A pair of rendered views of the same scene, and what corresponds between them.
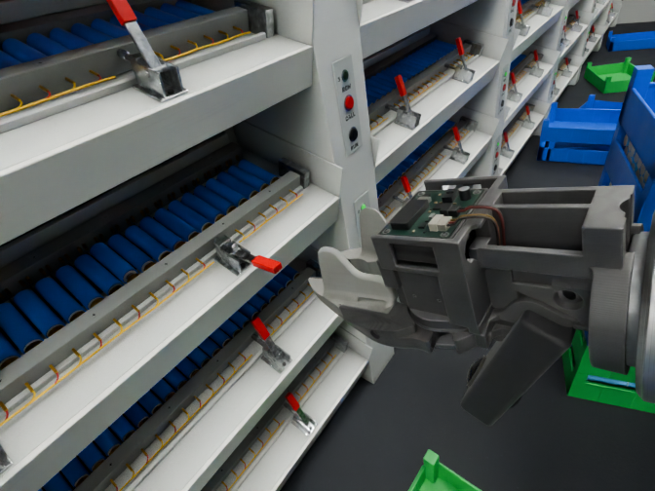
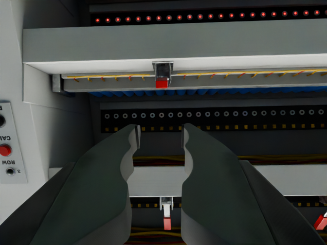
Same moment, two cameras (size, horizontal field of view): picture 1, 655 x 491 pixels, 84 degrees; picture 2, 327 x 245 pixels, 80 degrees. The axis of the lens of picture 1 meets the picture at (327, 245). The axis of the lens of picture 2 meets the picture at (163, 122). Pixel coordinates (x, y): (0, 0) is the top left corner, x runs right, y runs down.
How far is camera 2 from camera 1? 0.30 m
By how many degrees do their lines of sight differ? 65
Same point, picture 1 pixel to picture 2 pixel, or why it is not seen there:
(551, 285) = not seen: outside the picture
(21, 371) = (303, 84)
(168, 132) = (179, 182)
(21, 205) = not seen: hidden behind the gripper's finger
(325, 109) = (39, 153)
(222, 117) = (139, 176)
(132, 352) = (269, 61)
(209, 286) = (195, 63)
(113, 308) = (248, 85)
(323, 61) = (38, 185)
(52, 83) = not seen: hidden behind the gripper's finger
